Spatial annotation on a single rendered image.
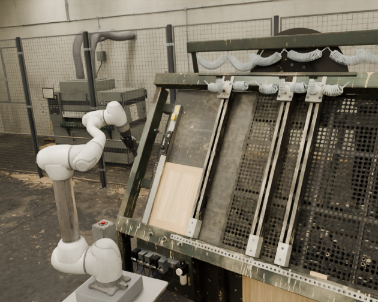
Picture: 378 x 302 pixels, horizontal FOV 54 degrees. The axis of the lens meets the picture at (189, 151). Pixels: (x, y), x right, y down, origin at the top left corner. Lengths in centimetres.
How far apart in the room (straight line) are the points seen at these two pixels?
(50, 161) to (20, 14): 888
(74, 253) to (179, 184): 94
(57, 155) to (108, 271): 70
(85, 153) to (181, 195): 98
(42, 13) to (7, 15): 122
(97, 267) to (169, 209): 78
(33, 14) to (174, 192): 825
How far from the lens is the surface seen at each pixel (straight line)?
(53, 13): 997
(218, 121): 265
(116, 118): 244
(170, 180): 278
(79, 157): 195
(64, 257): 225
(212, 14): 771
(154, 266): 267
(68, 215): 215
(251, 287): 273
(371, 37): 286
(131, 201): 299
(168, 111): 308
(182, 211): 267
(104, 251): 216
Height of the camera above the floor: 214
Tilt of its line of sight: 16 degrees down
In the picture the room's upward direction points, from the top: 3 degrees counter-clockwise
